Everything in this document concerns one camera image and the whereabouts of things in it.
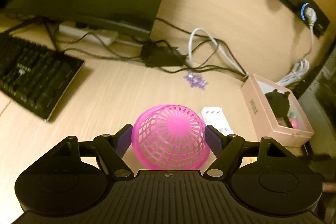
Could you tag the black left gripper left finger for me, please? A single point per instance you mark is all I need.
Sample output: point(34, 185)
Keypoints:
point(110, 150)

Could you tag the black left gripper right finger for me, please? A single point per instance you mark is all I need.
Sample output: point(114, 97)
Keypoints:
point(227, 150)

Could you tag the black plush toy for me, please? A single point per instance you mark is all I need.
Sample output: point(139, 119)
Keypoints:
point(280, 106)

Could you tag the white battery charger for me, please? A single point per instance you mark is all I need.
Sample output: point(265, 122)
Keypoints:
point(215, 117)

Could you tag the pink cardboard box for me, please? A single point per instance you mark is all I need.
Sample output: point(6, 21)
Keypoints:
point(263, 119)

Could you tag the purple snowflake ornament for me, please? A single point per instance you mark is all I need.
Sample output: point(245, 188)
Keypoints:
point(196, 80)

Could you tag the black power adapter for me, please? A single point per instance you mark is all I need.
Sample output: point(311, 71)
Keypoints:
point(160, 56)

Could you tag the black keyboard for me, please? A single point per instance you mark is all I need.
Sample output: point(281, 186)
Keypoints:
point(34, 76)

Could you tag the white power strip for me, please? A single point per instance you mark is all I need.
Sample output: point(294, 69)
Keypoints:
point(88, 34)

